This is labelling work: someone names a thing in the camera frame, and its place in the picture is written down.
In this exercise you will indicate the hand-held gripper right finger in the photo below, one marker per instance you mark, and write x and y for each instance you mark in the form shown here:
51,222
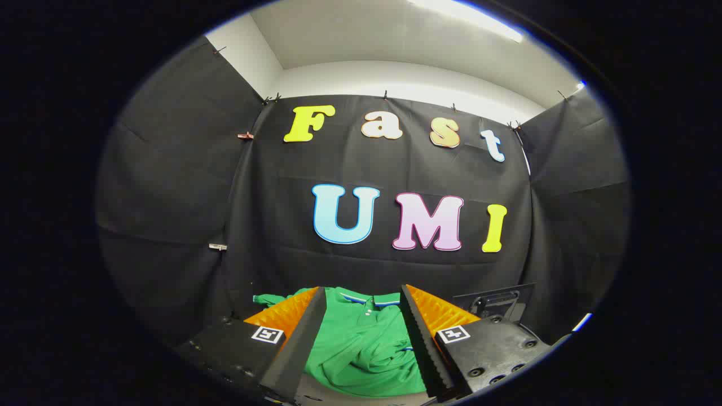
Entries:
420,338

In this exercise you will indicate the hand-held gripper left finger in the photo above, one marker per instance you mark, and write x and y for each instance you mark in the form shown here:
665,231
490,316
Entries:
302,344

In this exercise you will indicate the green polo shirt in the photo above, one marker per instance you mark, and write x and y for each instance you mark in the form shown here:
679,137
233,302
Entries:
361,344

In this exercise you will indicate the silver cloth clip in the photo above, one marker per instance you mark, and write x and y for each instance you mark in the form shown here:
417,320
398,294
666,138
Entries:
217,247

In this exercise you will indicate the black backdrop cloth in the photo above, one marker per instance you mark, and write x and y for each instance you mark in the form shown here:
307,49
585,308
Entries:
271,197

